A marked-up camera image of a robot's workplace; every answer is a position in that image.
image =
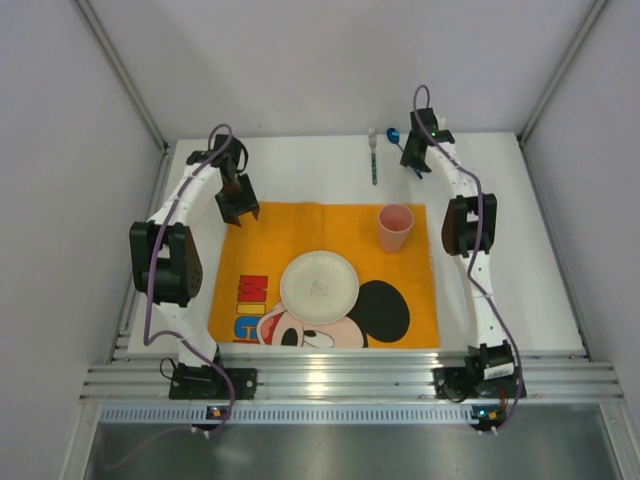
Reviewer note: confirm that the orange cartoon mouse towel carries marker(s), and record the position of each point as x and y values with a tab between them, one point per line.
396	304

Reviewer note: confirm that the cream round plate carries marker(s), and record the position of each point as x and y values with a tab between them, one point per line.
319	287

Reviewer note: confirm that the fork with teal handle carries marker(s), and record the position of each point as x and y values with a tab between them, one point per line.
372	140

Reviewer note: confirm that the blue metallic spoon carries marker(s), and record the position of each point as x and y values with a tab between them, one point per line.
393	137

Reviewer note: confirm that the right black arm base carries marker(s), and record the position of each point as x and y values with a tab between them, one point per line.
488	372

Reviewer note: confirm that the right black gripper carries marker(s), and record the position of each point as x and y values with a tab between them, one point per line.
414	153

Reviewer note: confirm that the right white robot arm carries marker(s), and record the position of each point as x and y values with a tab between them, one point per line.
467	234

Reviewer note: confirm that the perforated grey cable duct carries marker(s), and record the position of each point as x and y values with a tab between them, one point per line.
299	414

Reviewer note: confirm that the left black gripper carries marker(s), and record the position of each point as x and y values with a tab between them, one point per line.
236	201

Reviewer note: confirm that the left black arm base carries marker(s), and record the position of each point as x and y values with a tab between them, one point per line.
204	383

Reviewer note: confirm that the pink plastic cup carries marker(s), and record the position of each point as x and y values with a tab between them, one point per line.
395	222

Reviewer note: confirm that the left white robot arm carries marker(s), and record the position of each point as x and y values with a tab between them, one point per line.
166	264

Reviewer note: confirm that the aluminium mounting rail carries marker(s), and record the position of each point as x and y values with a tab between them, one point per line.
364	375

